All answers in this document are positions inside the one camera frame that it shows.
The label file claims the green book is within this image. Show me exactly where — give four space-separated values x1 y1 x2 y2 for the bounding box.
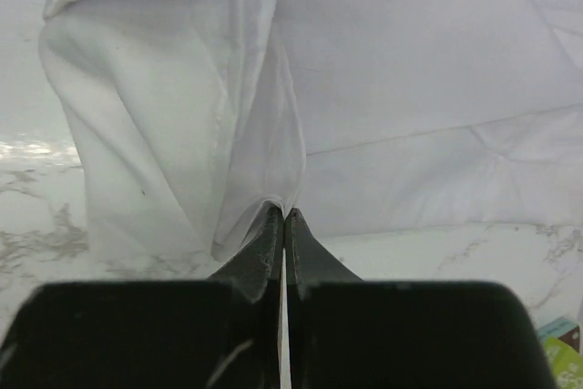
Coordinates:
537 316 583 389

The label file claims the white long sleeve shirt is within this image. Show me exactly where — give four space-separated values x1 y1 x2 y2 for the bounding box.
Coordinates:
39 0 582 260

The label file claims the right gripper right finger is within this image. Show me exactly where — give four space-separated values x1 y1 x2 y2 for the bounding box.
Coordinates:
284 209 364 302

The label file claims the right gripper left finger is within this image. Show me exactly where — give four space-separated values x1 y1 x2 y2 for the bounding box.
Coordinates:
208 205 283 302

